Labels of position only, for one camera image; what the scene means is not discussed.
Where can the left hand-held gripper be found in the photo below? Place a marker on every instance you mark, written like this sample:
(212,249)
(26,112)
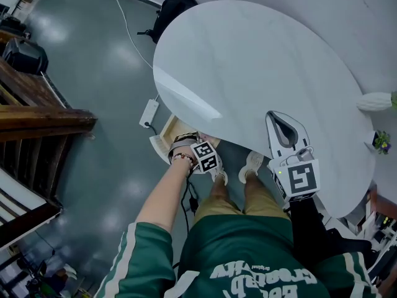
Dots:
(206,157)

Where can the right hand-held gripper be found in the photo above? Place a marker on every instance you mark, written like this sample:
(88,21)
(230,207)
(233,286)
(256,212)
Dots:
(301,177)

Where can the white oval table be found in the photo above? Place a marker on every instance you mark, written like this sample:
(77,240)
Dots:
(248,73)

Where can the person's right forearm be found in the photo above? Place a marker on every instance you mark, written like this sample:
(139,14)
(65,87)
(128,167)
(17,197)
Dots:
(304,225)

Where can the person's left forearm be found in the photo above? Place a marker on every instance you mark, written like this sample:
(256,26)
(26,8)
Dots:
(161,197)

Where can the person's left white sneaker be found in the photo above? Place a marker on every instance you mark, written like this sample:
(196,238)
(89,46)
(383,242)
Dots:
(217,169)

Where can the person's white sneaker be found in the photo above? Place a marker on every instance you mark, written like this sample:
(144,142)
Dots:
(217,169)
(251,164)

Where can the person's left leg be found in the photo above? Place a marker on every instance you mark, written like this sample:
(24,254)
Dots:
(218,191)

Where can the person's leg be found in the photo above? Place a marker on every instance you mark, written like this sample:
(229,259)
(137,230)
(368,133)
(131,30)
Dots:
(218,191)
(257,188)

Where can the person's right white sneaker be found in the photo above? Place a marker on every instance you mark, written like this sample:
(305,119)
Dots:
(251,164)

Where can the person's khaki shorts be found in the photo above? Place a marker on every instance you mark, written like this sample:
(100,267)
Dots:
(217,206)

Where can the person's right leg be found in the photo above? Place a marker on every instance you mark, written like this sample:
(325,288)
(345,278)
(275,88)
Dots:
(257,188)

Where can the white power strip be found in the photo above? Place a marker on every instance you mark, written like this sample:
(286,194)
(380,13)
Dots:
(149,113)

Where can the white ribbed vase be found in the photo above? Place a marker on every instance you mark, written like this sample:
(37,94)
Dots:
(373,101)

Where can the purple flower potted plant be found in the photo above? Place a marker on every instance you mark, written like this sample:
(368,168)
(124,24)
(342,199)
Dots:
(381,143)

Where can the person's green striped jersey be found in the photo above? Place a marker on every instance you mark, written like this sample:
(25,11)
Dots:
(235,253)

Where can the black backpack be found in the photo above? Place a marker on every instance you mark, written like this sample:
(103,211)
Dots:
(173,14)

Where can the brown wooden staircase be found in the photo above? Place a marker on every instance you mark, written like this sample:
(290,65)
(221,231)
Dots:
(37,120)

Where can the white dark striped panel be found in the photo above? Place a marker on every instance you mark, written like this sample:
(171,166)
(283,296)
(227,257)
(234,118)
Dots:
(15,197)

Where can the black bag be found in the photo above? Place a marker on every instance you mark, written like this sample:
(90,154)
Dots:
(24,57)

